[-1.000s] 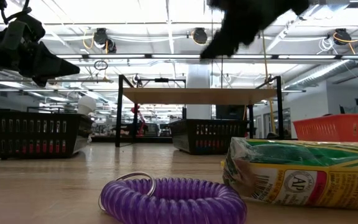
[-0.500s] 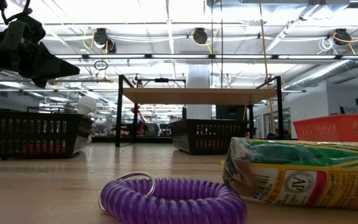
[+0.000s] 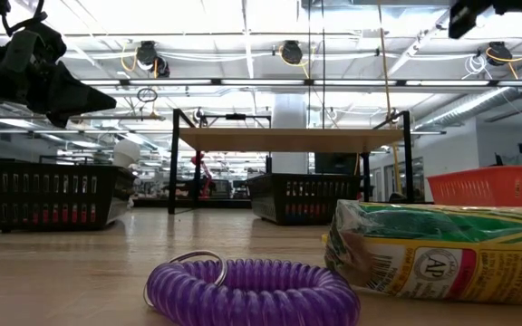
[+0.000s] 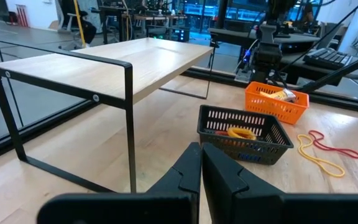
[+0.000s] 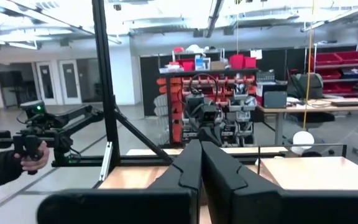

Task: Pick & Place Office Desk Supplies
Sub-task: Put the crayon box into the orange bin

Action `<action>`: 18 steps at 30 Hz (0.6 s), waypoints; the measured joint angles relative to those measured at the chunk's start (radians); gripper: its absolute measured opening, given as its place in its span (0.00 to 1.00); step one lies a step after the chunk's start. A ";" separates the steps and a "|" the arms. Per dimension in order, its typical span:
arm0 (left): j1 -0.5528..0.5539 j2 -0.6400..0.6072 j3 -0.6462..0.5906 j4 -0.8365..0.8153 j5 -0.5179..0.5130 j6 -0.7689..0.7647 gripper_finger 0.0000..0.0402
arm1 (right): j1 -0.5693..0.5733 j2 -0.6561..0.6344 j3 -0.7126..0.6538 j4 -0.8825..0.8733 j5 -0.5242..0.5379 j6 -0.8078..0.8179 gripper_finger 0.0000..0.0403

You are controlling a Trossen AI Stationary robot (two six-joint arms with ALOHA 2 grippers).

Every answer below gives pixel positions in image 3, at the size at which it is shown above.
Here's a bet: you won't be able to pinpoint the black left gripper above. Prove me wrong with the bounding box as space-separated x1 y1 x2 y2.
0 20 117 129

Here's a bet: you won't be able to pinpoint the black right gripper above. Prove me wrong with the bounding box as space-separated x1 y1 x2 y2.
448 0 522 40

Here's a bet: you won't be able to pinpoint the black plastic mesh basket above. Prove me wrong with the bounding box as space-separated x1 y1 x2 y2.
245 173 364 226
0 158 138 233

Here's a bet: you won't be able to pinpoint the red background machine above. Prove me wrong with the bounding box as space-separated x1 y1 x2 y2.
190 151 216 198

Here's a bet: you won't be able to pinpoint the long ceiling light track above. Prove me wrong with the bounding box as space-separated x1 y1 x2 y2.
79 77 522 90

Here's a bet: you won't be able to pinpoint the orange plastic mesh basket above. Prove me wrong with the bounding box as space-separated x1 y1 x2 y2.
426 166 522 208

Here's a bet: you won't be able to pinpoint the white building column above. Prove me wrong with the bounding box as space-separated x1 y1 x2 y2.
272 92 310 176

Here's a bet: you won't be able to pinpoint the wooden shelf riser black legs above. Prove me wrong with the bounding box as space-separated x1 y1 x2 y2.
168 107 415 215

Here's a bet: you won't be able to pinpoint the black background monitor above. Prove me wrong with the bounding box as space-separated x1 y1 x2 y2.
314 152 360 176

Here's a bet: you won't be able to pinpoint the yellow green crayon box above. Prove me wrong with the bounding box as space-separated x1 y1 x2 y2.
323 198 522 307

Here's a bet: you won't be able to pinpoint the black ceiling cable reel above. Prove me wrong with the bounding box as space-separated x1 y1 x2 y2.
280 39 305 66
135 39 171 79
485 40 515 67

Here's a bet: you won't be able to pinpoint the silver ceiling duct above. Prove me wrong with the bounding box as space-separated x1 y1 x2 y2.
412 88 522 132

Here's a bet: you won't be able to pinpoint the black rig frame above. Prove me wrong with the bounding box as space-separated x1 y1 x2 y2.
131 197 253 209

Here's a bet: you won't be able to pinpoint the yellow cable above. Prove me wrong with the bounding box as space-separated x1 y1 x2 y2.
375 0 403 197

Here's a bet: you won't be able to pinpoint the thin black cable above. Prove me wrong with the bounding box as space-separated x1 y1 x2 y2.
305 0 313 130
320 0 327 130

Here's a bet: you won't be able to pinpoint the purple coil wrist keychain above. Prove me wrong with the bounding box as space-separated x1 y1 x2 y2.
142 248 362 326

